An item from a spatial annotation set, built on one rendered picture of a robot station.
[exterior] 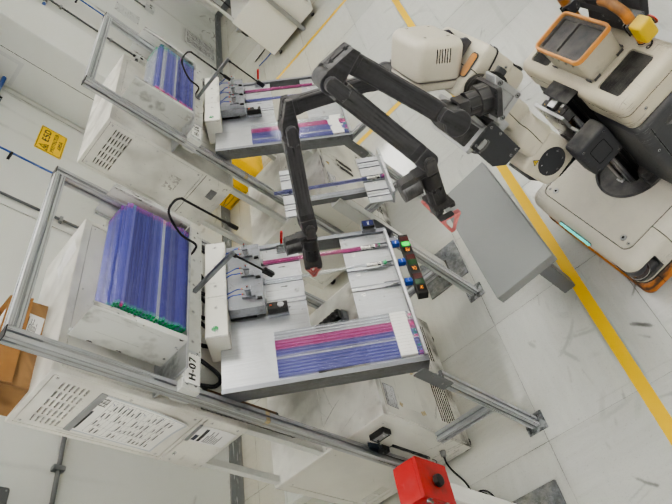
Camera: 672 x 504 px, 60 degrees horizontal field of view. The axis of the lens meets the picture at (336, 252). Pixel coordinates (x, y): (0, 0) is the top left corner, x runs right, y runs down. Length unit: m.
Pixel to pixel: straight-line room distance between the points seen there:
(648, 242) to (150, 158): 2.26
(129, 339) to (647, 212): 1.85
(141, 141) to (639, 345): 2.38
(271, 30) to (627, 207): 4.88
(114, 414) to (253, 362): 0.48
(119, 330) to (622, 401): 1.81
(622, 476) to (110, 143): 2.62
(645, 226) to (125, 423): 1.94
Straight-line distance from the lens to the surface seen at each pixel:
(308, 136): 3.10
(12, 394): 2.09
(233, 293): 2.23
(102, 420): 2.13
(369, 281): 2.29
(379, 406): 2.29
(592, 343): 2.60
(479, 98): 1.69
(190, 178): 3.17
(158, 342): 1.97
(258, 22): 6.60
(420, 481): 1.88
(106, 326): 1.92
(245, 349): 2.13
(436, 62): 1.76
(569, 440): 2.54
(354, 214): 2.75
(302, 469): 2.54
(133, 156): 3.12
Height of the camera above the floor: 2.21
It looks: 34 degrees down
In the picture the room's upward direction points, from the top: 60 degrees counter-clockwise
